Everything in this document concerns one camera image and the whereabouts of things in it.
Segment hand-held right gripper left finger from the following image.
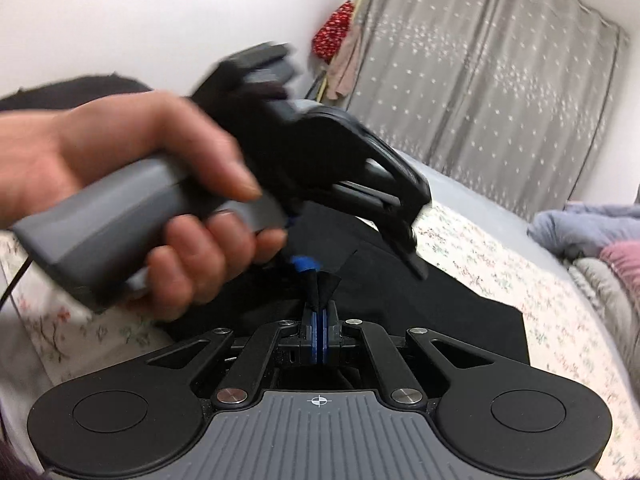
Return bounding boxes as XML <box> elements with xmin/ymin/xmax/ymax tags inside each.
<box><xmin>145</xmin><ymin>305</ymin><xmax>321</xmax><ymax>406</ymax></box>

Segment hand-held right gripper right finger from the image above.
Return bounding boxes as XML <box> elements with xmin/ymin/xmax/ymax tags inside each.
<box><xmin>320</xmin><ymin>305</ymin><xmax>497</xmax><ymax>406</ymax></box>

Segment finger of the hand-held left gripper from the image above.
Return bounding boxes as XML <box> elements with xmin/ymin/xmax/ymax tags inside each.
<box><xmin>286</xmin><ymin>254</ymin><xmax>322</xmax><ymax>275</ymax></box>
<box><xmin>330</xmin><ymin>179</ymin><xmax>432</xmax><ymax>282</ymax></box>

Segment black pants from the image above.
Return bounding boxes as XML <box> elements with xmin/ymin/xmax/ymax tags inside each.
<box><xmin>160</xmin><ymin>200</ymin><xmax>532</xmax><ymax>367</ymax></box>

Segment person's left hand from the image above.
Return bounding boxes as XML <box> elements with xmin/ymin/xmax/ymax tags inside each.
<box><xmin>0</xmin><ymin>90</ymin><xmax>289</xmax><ymax>324</ymax></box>

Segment pink hanging cloth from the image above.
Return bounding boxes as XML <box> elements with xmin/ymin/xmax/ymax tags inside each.
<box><xmin>326</xmin><ymin>24</ymin><xmax>364</xmax><ymax>102</ymax></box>

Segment floral sheet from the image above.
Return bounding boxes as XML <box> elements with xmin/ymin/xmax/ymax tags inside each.
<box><xmin>0</xmin><ymin>199</ymin><xmax>640</xmax><ymax>480</ymax></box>

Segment red floral bag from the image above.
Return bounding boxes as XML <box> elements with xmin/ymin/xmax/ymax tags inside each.
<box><xmin>312</xmin><ymin>0</ymin><xmax>356</xmax><ymax>65</ymax></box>

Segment grey dotted curtain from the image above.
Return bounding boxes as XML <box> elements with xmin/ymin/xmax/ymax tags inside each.
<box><xmin>344</xmin><ymin>0</ymin><xmax>632</xmax><ymax>222</ymax></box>

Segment blue quilt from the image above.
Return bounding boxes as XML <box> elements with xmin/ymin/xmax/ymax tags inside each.
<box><xmin>527</xmin><ymin>202</ymin><xmax>640</xmax><ymax>262</ymax></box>

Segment grey pillow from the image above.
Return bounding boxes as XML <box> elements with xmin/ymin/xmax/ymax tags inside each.
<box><xmin>567</xmin><ymin>257</ymin><xmax>640</xmax><ymax>362</ymax></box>

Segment pink pillow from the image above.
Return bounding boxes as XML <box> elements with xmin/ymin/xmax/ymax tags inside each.
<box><xmin>599</xmin><ymin>240</ymin><xmax>640</xmax><ymax>287</ymax></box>

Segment black cable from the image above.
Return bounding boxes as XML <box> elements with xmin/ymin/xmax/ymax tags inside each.
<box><xmin>0</xmin><ymin>254</ymin><xmax>34</xmax><ymax>308</ymax></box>

